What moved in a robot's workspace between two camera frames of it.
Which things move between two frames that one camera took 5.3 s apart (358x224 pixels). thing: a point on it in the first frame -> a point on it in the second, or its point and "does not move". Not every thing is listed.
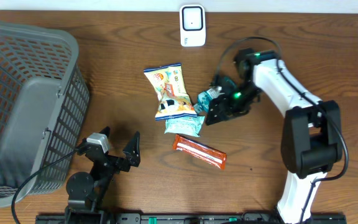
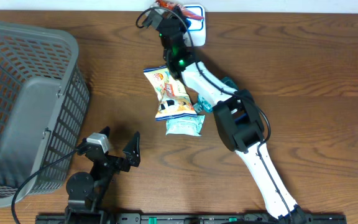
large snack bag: [173, 98] does not move
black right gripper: [218, 101] -> [182, 21]
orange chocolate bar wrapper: [200, 151] -> [171, 5]
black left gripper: [124, 165] does not move
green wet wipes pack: [187, 126] does not move
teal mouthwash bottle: [204, 98] does not move
